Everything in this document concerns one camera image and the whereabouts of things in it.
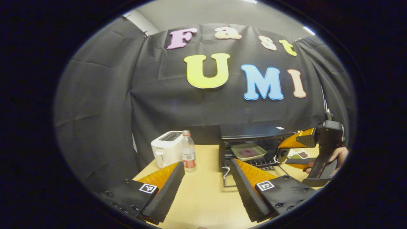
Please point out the pink ham slice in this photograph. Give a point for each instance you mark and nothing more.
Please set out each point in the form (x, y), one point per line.
(248, 152)

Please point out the white toaster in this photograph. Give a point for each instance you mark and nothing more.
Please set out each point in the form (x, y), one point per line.
(165, 148)

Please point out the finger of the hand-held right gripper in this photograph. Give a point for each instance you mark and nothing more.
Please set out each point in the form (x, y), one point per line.
(299, 140)
(299, 161)

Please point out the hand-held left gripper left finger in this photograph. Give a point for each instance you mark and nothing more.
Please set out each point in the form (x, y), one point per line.
(168, 194)

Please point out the green beans pile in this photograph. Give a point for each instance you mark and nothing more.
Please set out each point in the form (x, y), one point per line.
(294, 156)

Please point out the white divided dish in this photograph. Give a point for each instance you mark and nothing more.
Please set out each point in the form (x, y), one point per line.
(292, 152)

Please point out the black electric oven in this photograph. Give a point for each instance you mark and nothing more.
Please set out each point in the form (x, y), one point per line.
(254, 131)

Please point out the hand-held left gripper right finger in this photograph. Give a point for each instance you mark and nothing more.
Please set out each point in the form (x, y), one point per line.
(244, 194)

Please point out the clear plastic water bottle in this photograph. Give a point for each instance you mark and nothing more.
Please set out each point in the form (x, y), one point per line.
(188, 156)

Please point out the red beans pile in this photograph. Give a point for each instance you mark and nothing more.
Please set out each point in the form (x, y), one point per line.
(303, 154)

